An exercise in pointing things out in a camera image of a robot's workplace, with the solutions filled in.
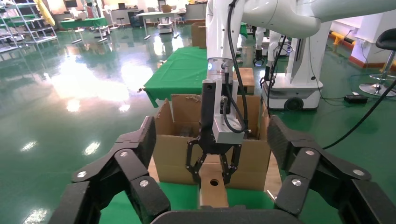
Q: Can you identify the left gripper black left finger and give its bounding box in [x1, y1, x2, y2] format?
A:
[48, 116, 171, 224]

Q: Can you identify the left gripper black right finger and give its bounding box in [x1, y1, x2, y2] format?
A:
[267, 115, 396, 224]

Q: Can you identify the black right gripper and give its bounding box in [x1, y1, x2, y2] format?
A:
[185, 81, 242, 187]

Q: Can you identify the small long cardboard box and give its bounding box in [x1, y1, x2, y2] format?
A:
[198, 154, 230, 208]

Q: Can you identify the large open cardboard carton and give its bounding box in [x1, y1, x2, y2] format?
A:
[148, 94, 282, 198]

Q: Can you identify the small cardboard box on table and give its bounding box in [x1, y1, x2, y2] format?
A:
[232, 67, 256, 96]

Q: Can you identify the upright brown cardboard box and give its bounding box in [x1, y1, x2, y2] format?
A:
[191, 21, 208, 49]

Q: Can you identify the large green tablecloth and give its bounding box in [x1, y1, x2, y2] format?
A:
[99, 182, 276, 224]

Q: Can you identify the black power adapter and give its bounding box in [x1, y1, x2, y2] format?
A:
[344, 94, 369, 105]

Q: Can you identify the white wheeled background robot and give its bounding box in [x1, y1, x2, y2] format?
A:
[254, 26, 325, 112]

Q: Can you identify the green tablecloth with corner clips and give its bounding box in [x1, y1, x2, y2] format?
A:
[143, 46, 248, 108]

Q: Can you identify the yellow orange floor barrier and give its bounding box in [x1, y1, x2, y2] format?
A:
[328, 30, 355, 50]

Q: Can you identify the small white cart robot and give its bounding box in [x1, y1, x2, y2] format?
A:
[157, 17, 174, 34]

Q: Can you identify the black bar stool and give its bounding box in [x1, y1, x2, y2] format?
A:
[359, 28, 396, 97]

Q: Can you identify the distant green covered table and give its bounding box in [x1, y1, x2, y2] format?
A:
[58, 17, 109, 44]

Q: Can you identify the metal shelf rack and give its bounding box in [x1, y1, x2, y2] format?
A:
[0, 0, 58, 53]

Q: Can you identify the white long table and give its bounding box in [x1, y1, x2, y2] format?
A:
[136, 11, 186, 40]

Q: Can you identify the yellow hanging cover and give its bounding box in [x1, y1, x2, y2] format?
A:
[34, 0, 57, 27]

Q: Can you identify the thick black cable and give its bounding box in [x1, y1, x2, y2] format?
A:
[321, 79, 396, 151]

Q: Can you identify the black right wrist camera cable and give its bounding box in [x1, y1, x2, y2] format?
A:
[221, 0, 250, 134]

